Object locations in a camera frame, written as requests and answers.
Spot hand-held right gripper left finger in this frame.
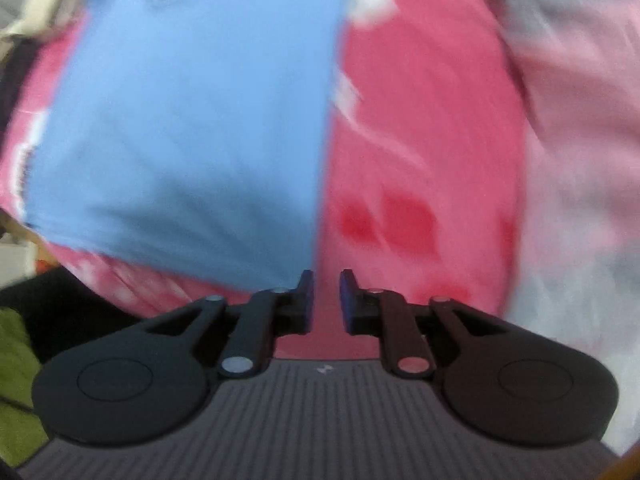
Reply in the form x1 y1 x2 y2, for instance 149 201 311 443
144 269 316 379

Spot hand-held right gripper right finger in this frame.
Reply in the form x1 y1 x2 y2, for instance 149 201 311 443
339 269 512 380

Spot blue shirt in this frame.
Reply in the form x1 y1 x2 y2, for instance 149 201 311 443
22 0 351 291

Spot pink floral bed sheet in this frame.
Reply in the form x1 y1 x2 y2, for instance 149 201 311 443
0 0 531 361

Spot pale pink floral quilt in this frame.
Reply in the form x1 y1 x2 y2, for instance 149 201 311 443
480 0 640 453

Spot green cloth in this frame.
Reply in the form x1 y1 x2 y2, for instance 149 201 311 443
0 307 51 467

